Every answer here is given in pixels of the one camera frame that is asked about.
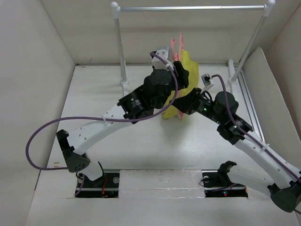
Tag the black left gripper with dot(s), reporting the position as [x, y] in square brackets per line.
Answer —
[183, 75]

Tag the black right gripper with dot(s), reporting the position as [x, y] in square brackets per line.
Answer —
[187, 103]

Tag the pink clothes hanger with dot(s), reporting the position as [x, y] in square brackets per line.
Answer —
[178, 47]

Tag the yellow trousers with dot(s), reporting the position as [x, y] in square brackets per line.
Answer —
[192, 68]

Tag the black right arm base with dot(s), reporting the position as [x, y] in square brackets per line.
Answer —
[217, 184]

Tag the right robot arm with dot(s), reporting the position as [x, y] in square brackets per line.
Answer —
[281, 181]

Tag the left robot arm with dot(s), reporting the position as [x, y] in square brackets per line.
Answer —
[139, 104]

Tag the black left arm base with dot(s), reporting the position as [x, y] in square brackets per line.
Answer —
[107, 186]

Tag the white clothes rack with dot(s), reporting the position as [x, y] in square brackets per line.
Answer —
[232, 71]

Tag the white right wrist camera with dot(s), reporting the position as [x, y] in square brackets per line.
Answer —
[207, 81]

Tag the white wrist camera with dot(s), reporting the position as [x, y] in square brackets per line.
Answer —
[162, 53]
[207, 81]

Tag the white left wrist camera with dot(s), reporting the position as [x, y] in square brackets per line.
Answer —
[162, 53]

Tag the aluminium side rail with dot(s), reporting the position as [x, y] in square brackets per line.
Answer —
[250, 106]

